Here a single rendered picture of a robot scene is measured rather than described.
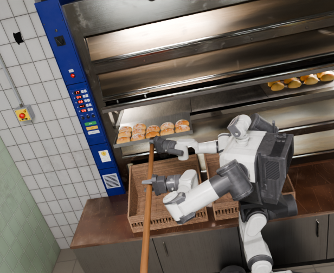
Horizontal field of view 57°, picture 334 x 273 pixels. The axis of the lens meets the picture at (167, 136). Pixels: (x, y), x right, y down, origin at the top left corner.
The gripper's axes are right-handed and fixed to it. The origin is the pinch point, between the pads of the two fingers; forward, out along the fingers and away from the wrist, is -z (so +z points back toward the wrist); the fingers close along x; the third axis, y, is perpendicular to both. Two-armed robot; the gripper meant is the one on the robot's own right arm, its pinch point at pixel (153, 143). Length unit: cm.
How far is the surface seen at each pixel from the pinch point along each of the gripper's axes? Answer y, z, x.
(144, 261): 76, 53, 1
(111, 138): -9, -51, -9
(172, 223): 11, 8, -59
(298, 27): -88, 68, 46
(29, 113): 25, -90, 27
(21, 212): 56, -111, -50
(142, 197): -5, -33, -61
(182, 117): -40.1, -2.7, -1.4
